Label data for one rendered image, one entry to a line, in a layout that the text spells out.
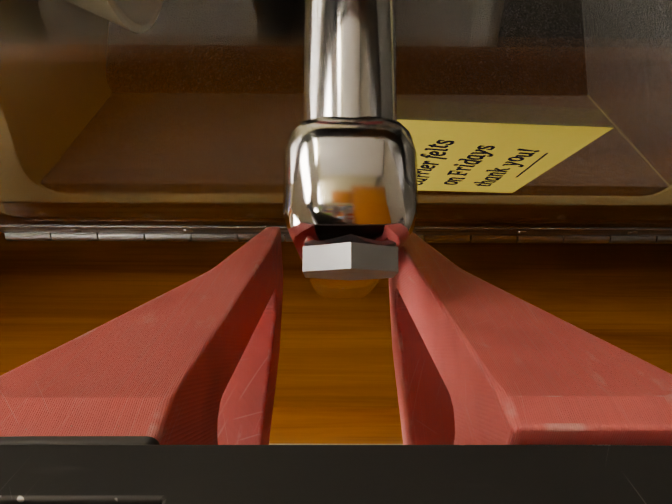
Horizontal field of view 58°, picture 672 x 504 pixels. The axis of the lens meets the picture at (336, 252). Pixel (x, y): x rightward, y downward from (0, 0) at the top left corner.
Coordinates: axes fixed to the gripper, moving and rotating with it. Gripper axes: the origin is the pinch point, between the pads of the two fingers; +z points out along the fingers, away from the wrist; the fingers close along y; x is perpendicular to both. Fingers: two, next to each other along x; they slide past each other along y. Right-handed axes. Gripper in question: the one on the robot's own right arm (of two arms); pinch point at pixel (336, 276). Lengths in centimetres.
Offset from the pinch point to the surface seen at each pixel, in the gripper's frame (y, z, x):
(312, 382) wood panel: 1.3, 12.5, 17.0
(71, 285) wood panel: 17.0, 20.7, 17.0
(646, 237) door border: -17.4, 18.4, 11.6
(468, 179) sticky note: -5.0, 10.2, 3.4
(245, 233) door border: 5.0, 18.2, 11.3
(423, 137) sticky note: -2.6, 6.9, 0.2
